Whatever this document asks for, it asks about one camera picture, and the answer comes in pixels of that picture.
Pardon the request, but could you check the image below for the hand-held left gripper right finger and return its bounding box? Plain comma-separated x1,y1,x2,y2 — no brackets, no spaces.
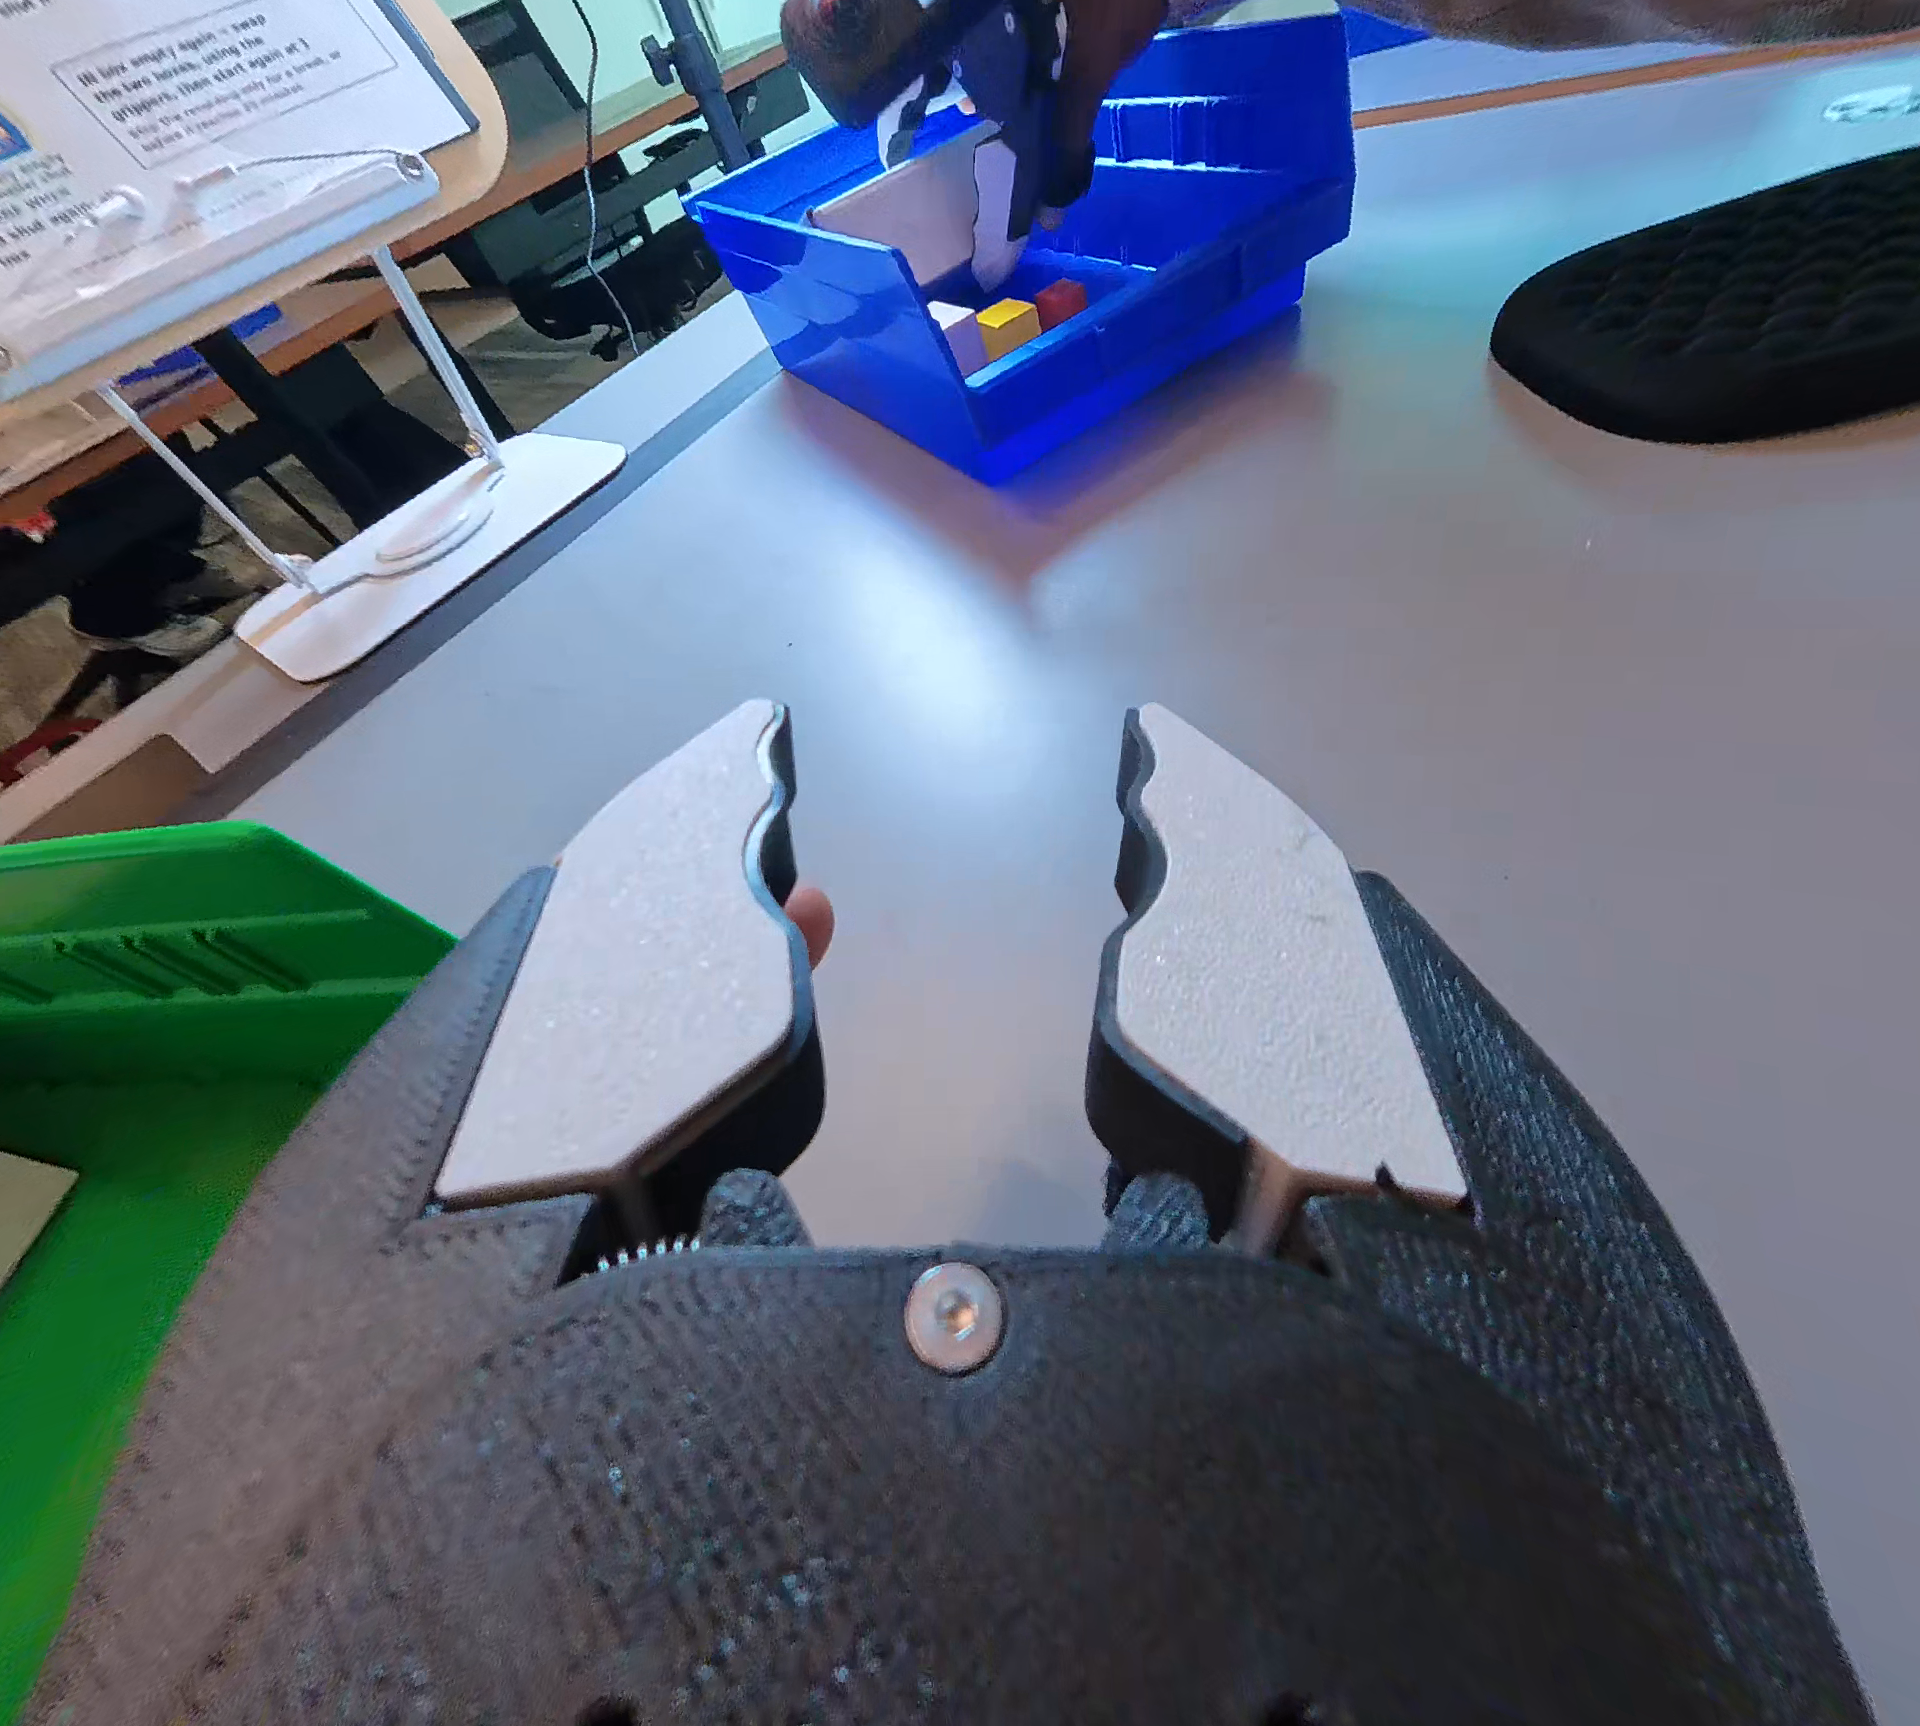
1086,701,1474,1259

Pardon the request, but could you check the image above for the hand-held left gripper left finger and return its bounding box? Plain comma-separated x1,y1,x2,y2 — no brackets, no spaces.
432,698,827,1249

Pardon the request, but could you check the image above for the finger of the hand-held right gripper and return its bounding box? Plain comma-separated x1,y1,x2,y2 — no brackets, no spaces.
966,125,1039,292

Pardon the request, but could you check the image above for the white cardboard box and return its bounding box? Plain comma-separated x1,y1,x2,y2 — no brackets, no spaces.
0,1149,81,1290
810,117,1000,293

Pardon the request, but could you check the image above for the blue plastic bin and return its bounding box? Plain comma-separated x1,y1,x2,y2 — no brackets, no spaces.
682,8,1360,492

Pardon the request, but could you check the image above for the flat white cardboard box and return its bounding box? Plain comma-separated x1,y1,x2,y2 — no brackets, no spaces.
0,1149,81,1290

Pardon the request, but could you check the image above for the green plastic bin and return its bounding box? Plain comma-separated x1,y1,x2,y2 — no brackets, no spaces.
0,819,461,1726

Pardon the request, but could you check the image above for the black textured mat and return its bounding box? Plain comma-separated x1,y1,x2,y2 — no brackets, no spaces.
1490,145,1920,446

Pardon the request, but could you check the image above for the printed instruction sheet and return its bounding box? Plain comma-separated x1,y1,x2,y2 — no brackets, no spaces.
0,0,479,316

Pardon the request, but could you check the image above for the black cable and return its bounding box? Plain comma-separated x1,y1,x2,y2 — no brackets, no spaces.
549,0,646,351

